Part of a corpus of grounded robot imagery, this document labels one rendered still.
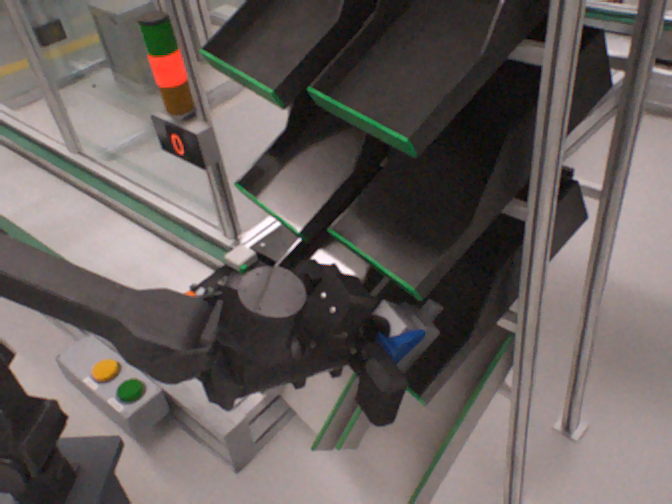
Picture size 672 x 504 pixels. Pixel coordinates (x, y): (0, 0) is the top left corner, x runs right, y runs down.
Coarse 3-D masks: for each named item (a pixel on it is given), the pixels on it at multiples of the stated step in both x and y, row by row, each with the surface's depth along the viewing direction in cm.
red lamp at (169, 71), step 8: (168, 56) 110; (176, 56) 111; (152, 64) 111; (160, 64) 111; (168, 64) 111; (176, 64) 111; (160, 72) 112; (168, 72) 111; (176, 72) 112; (184, 72) 114; (160, 80) 113; (168, 80) 112; (176, 80) 113; (184, 80) 114
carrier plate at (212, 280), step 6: (252, 264) 130; (258, 264) 130; (264, 264) 129; (216, 270) 130; (222, 270) 129; (228, 270) 129; (234, 270) 129; (210, 276) 128; (216, 276) 128; (222, 276) 128; (204, 282) 127; (210, 282) 127; (216, 282) 127; (192, 288) 126; (198, 288) 126; (204, 288) 126; (204, 372) 112; (210, 372) 110
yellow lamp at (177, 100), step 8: (160, 88) 114; (168, 88) 113; (176, 88) 113; (184, 88) 114; (168, 96) 114; (176, 96) 114; (184, 96) 115; (192, 96) 117; (168, 104) 115; (176, 104) 115; (184, 104) 116; (192, 104) 117; (168, 112) 117; (176, 112) 116; (184, 112) 116
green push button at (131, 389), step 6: (132, 378) 111; (120, 384) 111; (126, 384) 110; (132, 384) 110; (138, 384) 110; (120, 390) 110; (126, 390) 109; (132, 390) 109; (138, 390) 109; (120, 396) 109; (126, 396) 108; (132, 396) 109; (138, 396) 109
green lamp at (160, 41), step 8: (160, 24) 107; (168, 24) 108; (144, 32) 108; (152, 32) 107; (160, 32) 107; (168, 32) 108; (144, 40) 109; (152, 40) 108; (160, 40) 108; (168, 40) 109; (152, 48) 109; (160, 48) 109; (168, 48) 109; (176, 48) 111; (152, 56) 110; (160, 56) 110
